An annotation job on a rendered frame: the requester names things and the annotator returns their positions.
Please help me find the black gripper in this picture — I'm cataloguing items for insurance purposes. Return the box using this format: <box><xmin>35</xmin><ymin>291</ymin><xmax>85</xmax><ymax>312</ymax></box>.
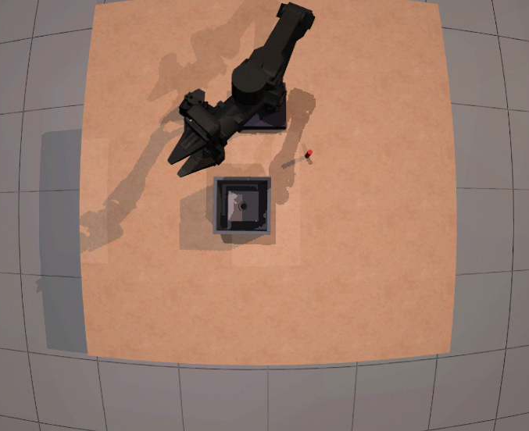
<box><xmin>167</xmin><ymin>100</ymin><xmax>247</xmax><ymax>177</ymax></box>

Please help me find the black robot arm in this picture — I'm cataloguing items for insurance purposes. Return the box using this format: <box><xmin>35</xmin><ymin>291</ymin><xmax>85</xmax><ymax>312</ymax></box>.
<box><xmin>179</xmin><ymin>2</ymin><xmax>315</xmax><ymax>122</ymax></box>

